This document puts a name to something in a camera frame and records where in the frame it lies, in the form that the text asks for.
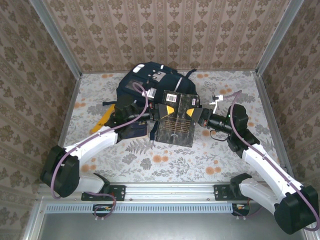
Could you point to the black book with gold print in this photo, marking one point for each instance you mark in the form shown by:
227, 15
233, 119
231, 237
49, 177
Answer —
177, 130

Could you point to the yellow illustrated book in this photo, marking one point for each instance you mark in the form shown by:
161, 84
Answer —
105, 120

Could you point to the navy book with yellow label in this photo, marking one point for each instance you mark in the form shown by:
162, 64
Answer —
138, 128

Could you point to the navy blue backpack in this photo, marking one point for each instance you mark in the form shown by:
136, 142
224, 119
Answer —
172, 82

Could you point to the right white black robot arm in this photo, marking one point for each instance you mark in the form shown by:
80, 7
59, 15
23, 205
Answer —
265, 162

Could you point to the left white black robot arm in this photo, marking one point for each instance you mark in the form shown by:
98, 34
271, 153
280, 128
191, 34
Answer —
95, 143

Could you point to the floral table cover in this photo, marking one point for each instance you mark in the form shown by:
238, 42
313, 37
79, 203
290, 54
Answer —
175, 162

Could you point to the grey metal sheet panel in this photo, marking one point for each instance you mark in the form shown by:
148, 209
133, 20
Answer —
170, 227

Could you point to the right aluminium side rail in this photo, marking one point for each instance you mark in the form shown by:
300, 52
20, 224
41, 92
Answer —
272, 120

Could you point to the aluminium side rail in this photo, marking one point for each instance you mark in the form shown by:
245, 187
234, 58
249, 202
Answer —
65, 125
272, 120

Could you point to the left aluminium side rail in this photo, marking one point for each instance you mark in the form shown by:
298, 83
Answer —
65, 125

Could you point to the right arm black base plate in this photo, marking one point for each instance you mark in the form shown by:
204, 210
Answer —
221, 192

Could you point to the aluminium mounting rail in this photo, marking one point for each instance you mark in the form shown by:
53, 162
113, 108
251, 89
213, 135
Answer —
170, 191

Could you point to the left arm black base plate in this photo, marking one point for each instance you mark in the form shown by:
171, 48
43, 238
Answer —
117, 192

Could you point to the right aluminium frame post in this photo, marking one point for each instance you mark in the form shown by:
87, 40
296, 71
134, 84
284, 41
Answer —
278, 37

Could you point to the aluminium frame post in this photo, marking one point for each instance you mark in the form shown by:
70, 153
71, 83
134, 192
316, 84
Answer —
278, 37
58, 37

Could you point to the left aluminium frame post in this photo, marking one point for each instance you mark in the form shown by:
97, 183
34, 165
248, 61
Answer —
58, 37

